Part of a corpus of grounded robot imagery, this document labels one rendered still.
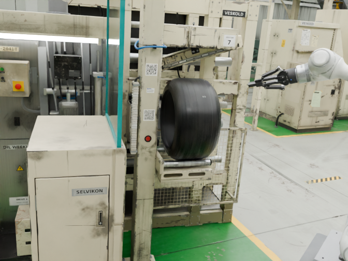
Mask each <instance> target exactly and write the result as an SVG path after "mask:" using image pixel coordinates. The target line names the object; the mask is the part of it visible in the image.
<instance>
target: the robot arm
mask: <svg viewBox="0 0 348 261"><path fill-rule="evenodd" d="M276 72H279V73H278V74H276V75H273V76H270V75H272V74H274V73H276ZM335 78H339V79H343V80H346V81H348V65H347V64H345V62H344V59H343V58H342V57H340V56H339V55H337V54H336V53H334V52H333V51H331V50H329V49H326V48H320V49H317V50H315V51H314V52H312V54H311V55H310V57H309V60H308V63H306V64H302V65H297V66H296V68H290V69H281V68H280V66H278V67H277V68H275V69H273V70H271V71H269V72H267V73H264V74H262V78H260V79H256V80H255V81H252V82H249V83H248V86H249V88H250V87H253V86H256V87H260V86H262V87H264V88H265V89H280V90H283V91H284V90H285V87H286V85H288V84H293V83H298V82H299V83H300V84H301V83H306V82H312V81H325V80H332V79H335ZM274 79H275V80H274ZM269 80H271V81H269ZM264 81H266V82H264ZM272 84H282V85H272ZM339 245H340V255H339V260H342V261H348V215H347V218H346V224H345V229H344V232H343V234H342V236H341V240H340V242H339Z"/></svg>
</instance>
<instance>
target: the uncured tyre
mask: <svg viewBox="0 0 348 261"><path fill-rule="evenodd" d="M202 95H206V98H202ZM160 127H161V137H162V143H163V146H164V149H165V151H166V153H167V154H168V155H169V156H170V157H171V158H173V159H174V160H201V159H204V158H207V157H208V156H209V155H210V154H211V153H212V152H213V151H214V149H215V147H216V145H217V143H218V140H219V136H220V130H221V108H220V102H219V98H218V95H217V93H216V90H215V89H214V87H213V86H212V85H211V84H210V83H209V82H208V81H203V79H200V78H175V79H172V80H171V81H170V82H169V83H168V84H167V85H166V86H165V88H164V91H163V95H162V100H161V110H160Z"/></svg>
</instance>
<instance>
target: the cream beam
mask: <svg viewBox="0 0 348 261"><path fill-rule="evenodd" d="M238 34H239V30H237V29H230V28H217V27H202V26H188V25H173V24H164V35H163V44H164V45H166V46H168V47H188V48H207V49H226V50H236V49H237V42H238ZM224 35H235V36H236V39H235V46H234V47H227V46H223V42H224Z"/></svg>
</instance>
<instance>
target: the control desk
mask: <svg viewBox="0 0 348 261"><path fill-rule="evenodd" d="M125 157H126V148H125V145H124V143H123V141H122V139H121V148H117V147H116V144H115V141H114V138H113V135H112V132H111V130H110V127H109V124H108V121H107V118H106V116H102V115H39V116H37V119H36V122H35V126H34V129H33V132H32V135H31V138H30V141H29V143H28V146H27V149H26V162H27V181H28V200H29V211H30V229H31V248H32V261H122V251H123V221H124V189H125Z"/></svg>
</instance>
